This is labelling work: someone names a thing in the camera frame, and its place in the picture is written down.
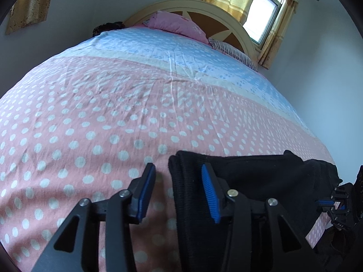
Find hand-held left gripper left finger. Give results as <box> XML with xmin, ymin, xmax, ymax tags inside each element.
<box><xmin>31</xmin><ymin>163</ymin><xmax>156</xmax><ymax>272</ymax></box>

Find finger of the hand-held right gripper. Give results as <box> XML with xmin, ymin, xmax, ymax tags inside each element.
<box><xmin>318</xmin><ymin>184</ymin><xmax>354</xmax><ymax>211</ymax></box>

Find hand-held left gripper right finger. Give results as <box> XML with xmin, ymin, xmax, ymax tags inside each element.
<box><xmin>201</xmin><ymin>164</ymin><xmax>316</xmax><ymax>272</ymax></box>

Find black pants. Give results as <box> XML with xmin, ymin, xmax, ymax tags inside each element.
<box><xmin>168</xmin><ymin>150</ymin><xmax>343</xmax><ymax>272</ymax></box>

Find pink polka dot bedspread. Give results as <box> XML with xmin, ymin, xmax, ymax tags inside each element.
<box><xmin>0</xmin><ymin>24</ymin><xmax>339</xmax><ymax>272</ymax></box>

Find striped pillow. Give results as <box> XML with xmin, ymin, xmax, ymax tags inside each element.
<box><xmin>209</xmin><ymin>37</ymin><xmax>258</xmax><ymax>72</ymax></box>

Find dark cloth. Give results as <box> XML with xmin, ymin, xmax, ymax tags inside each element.
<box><xmin>92</xmin><ymin>22</ymin><xmax>126</xmax><ymax>38</ymax></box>

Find pink pillow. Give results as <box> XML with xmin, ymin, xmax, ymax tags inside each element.
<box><xmin>147</xmin><ymin>11</ymin><xmax>210</xmax><ymax>45</ymax></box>

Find cream wooden headboard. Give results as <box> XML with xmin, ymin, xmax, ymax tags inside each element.
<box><xmin>124</xmin><ymin>0</ymin><xmax>259</xmax><ymax>68</ymax></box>

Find narrow yellow curtain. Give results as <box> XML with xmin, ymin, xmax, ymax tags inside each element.
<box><xmin>258</xmin><ymin>0</ymin><xmax>302</xmax><ymax>70</ymax></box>

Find window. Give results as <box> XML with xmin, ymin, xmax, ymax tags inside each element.
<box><xmin>243</xmin><ymin>0</ymin><xmax>290</xmax><ymax>46</ymax></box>

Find yellow patterned wall curtain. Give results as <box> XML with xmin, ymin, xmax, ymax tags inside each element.
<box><xmin>6</xmin><ymin>0</ymin><xmax>59</xmax><ymax>36</ymax></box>

